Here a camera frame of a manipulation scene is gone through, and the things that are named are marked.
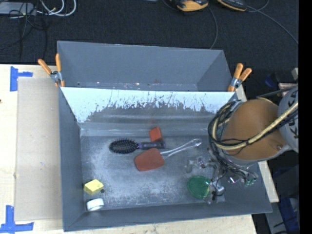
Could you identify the yellow sponge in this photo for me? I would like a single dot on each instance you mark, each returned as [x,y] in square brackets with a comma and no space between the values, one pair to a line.
[93,186]

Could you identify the pale flat board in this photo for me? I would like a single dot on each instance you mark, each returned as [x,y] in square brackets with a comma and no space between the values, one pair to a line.
[36,142]

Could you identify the red-brown flat block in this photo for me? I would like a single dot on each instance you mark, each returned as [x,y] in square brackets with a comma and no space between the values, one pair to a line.
[156,133]

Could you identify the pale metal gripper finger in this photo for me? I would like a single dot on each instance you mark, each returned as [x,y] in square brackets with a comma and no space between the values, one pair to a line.
[219,189]
[195,164]

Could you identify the grey metal bin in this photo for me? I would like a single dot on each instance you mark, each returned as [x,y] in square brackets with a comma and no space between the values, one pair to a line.
[136,179]

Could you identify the white round cap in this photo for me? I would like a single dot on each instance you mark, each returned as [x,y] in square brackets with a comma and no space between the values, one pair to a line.
[95,204]

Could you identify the green translucent round lid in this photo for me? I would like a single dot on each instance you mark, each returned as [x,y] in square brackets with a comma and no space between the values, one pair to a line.
[198,186]

